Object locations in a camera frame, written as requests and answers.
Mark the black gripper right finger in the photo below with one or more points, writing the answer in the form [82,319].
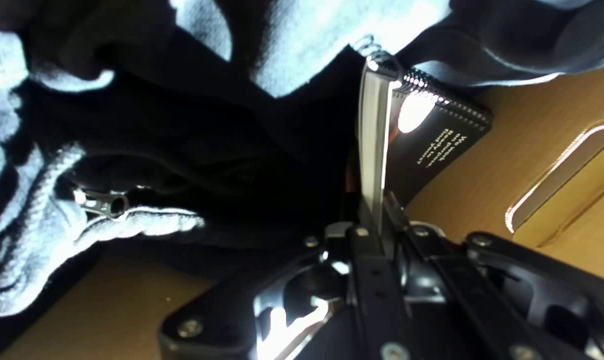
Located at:
[514,300]

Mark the open cardboard box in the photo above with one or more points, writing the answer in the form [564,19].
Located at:
[534,132]

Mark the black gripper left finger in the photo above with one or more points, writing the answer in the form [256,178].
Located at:
[315,312]

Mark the blue clothing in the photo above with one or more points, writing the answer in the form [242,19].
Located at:
[182,147]

